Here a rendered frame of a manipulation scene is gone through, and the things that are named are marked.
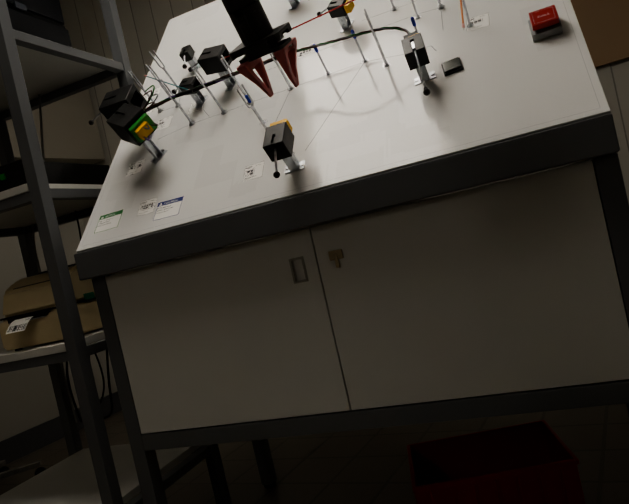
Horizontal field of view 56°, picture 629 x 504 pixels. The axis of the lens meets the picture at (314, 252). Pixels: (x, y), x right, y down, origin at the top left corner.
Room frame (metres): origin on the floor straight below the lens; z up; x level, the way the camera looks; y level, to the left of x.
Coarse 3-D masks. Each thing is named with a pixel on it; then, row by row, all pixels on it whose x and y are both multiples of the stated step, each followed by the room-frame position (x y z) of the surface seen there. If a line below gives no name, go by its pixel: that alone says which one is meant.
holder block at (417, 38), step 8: (408, 40) 1.22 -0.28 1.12; (416, 40) 1.21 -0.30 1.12; (408, 48) 1.20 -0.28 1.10; (416, 48) 1.19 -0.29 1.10; (424, 48) 1.19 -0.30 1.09; (408, 56) 1.20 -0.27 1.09; (424, 56) 1.20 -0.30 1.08; (408, 64) 1.21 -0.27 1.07; (416, 64) 1.21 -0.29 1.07; (424, 64) 1.21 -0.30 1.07
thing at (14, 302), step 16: (16, 288) 1.59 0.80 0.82; (32, 288) 1.57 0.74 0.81; (48, 288) 1.55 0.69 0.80; (80, 288) 1.59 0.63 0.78; (16, 304) 1.57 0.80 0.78; (32, 304) 1.55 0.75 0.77; (48, 304) 1.53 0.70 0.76; (80, 304) 1.59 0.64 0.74; (96, 304) 1.64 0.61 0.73; (0, 320) 1.57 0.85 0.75; (32, 320) 1.53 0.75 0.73; (48, 320) 1.52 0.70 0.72; (96, 320) 1.62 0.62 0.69; (16, 336) 1.55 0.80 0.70; (32, 336) 1.53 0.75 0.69; (48, 336) 1.52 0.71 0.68
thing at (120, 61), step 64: (0, 0) 1.45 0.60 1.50; (0, 64) 1.45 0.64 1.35; (64, 64) 1.77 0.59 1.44; (128, 64) 1.88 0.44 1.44; (0, 128) 2.06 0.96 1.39; (0, 192) 1.48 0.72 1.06; (64, 192) 1.51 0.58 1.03; (64, 256) 1.46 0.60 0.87; (64, 320) 1.44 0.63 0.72; (64, 384) 2.07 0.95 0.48; (128, 448) 1.96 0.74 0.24; (192, 448) 1.82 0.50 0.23
